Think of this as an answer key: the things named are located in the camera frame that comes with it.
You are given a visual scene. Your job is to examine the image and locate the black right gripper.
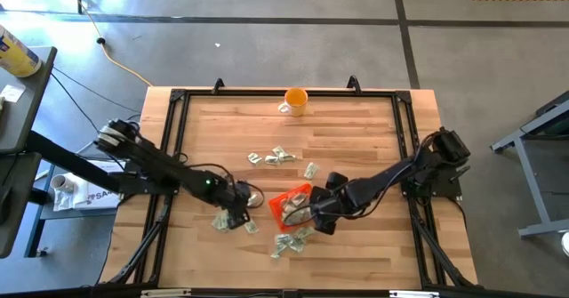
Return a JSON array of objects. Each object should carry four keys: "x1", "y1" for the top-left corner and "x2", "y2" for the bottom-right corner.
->
[{"x1": 314, "y1": 171, "x2": 363, "y2": 237}]

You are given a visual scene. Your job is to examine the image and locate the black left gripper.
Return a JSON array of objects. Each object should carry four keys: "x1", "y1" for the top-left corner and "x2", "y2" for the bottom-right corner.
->
[{"x1": 220, "y1": 179, "x2": 254, "y2": 231}]

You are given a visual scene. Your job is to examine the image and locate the orange plastic basket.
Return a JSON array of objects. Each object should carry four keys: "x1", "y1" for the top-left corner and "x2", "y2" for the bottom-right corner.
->
[{"x1": 268, "y1": 181, "x2": 315, "y2": 234}]

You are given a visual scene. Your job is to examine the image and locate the yellow mug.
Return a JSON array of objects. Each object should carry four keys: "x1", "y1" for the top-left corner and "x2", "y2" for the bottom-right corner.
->
[{"x1": 277, "y1": 87, "x2": 309, "y2": 117}]

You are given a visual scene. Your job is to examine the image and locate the white printed bag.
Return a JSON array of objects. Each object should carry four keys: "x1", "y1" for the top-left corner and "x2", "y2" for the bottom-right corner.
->
[{"x1": 52, "y1": 180, "x2": 125, "y2": 213}]

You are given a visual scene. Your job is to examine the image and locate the black support beam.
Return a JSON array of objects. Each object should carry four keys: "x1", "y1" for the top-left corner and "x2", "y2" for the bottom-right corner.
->
[{"x1": 25, "y1": 130, "x2": 125, "y2": 193}]

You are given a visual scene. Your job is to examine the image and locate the white cup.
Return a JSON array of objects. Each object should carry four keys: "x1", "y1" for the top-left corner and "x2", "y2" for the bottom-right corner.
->
[{"x1": 49, "y1": 173, "x2": 76, "y2": 195}]

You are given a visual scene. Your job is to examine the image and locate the grey metal table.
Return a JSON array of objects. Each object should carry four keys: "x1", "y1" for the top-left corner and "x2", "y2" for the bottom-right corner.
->
[{"x1": 490, "y1": 89, "x2": 569, "y2": 240}]

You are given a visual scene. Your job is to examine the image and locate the blue metal cart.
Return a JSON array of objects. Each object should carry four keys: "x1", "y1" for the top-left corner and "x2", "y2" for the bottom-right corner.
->
[{"x1": 22, "y1": 163, "x2": 117, "y2": 259}]

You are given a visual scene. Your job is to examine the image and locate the dark grey panel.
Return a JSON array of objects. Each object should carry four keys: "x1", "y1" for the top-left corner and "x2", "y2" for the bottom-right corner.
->
[{"x1": 0, "y1": 151, "x2": 43, "y2": 260}]

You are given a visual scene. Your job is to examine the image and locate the grey side desk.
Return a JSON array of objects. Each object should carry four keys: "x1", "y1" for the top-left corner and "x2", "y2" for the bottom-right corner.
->
[{"x1": 0, "y1": 45, "x2": 59, "y2": 155}]

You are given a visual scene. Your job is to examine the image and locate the white paper sheet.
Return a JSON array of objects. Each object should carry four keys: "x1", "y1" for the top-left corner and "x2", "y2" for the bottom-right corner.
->
[{"x1": 0, "y1": 84, "x2": 27, "y2": 104}]

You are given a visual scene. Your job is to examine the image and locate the yellow wipes canister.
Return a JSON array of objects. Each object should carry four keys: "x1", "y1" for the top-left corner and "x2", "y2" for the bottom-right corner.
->
[{"x1": 0, "y1": 24, "x2": 44, "y2": 79}]

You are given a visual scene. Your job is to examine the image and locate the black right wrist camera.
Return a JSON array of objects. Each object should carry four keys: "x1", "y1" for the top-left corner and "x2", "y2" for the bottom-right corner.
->
[{"x1": 309, "y1": 185, "x2": 333, "y2": 206}]

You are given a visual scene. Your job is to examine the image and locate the black aluminium frame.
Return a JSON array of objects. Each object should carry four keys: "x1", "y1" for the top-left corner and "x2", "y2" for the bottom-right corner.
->
[{"x1": 100, "y1": 74, "x2": 481, "y2": 298}]

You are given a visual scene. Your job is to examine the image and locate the silver bracket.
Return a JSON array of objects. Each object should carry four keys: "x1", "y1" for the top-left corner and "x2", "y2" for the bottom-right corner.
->
[
  {"x1": 389, "y1": 289, "x2": 440, "y2": 298},
  {"x1": 140, "y1": 288, "x2": 192, "y2": 298}
]

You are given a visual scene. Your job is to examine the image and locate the black floor cable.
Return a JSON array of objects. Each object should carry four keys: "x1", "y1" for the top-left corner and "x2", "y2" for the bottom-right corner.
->
[
  {"x1": 49, "y1": 66, "x2": 142, "y2": 115},
  {"x1": 49, "y1": 71, "x2": 102, "y2": 135}
]

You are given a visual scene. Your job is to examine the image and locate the yellow cable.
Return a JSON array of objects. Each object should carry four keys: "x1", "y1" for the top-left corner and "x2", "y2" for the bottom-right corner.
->
[{"x1": 56, "y1": 0, "x2": 155, "y2": 88}]

